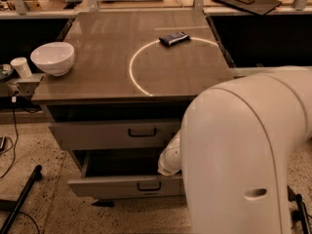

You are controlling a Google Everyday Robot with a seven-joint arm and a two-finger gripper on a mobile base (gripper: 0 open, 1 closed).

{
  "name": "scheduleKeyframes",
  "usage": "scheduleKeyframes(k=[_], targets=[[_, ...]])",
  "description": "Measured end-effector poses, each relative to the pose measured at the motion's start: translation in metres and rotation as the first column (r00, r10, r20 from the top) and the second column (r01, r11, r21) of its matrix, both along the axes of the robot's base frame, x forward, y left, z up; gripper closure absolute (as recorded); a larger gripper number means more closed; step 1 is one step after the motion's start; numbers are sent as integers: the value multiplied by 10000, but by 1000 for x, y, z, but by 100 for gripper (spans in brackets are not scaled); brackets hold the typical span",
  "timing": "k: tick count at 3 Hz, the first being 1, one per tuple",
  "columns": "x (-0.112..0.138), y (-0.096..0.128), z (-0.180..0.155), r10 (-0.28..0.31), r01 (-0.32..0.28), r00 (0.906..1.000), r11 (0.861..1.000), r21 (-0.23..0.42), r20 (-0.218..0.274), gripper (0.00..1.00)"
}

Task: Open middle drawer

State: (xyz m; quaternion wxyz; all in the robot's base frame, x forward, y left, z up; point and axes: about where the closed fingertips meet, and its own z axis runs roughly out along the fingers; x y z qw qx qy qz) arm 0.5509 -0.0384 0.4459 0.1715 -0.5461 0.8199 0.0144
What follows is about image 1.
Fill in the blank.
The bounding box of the black flat mat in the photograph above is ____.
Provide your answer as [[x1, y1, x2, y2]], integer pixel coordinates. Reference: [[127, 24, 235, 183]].
[[213, 0, 282, 16]]

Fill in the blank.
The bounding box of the dark plate on left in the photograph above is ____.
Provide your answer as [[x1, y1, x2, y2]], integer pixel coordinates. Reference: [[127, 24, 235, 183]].
[[0, 64, 14, 83]]

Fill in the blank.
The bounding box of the grey drawer cabinet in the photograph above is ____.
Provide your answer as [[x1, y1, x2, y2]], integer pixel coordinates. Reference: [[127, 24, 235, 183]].
[[30, 9, 237, 209]]

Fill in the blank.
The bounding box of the white paper cup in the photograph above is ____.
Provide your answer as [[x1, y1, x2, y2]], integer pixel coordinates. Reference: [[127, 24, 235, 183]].
[[10, 58, 32, 79]]

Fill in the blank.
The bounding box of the black metal stand leg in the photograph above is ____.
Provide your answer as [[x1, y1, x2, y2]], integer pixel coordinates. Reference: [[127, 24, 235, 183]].
[[0, 165, 42, 234]]

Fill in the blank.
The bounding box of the black cable left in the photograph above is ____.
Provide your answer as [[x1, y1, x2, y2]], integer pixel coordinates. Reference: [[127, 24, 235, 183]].
[[0, 96, 20, 180]]

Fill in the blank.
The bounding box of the grey clamp bracket left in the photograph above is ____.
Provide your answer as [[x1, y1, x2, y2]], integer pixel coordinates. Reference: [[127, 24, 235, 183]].
[[7, 73, 45, 97]]

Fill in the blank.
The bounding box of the grey top drawer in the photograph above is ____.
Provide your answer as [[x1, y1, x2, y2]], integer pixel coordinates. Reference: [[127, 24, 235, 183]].
[[50, 119, 180, 150]]

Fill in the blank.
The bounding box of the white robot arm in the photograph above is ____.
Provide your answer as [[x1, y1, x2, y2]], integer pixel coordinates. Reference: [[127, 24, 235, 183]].
[[158, 66, 312, 234]]

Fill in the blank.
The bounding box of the white ceramic bowl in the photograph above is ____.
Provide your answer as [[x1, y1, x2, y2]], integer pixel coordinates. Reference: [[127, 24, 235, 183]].
[[30, 42, 75, 76]]

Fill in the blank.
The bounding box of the grey drawer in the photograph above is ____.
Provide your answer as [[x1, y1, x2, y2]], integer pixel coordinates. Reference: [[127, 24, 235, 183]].
[[50, 119, 180, 150], [67, 148, 184, 201]]

